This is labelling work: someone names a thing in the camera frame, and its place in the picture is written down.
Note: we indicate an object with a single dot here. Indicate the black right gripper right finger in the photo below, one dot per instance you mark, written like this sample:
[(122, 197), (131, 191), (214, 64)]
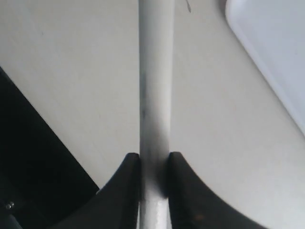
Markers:
[(193, 205)]

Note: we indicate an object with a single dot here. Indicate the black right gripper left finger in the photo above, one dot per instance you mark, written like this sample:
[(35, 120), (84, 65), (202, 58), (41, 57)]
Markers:
[(115, 206)]

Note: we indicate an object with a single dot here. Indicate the white wooden drumstick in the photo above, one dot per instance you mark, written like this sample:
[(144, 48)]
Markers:
[(156, 25)]

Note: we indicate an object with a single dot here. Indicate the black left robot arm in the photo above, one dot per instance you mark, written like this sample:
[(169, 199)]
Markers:
[(41, 183)]

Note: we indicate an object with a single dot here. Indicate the white rectangular plastic tray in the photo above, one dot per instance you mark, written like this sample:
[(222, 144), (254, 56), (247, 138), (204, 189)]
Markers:
[(273, 34)]

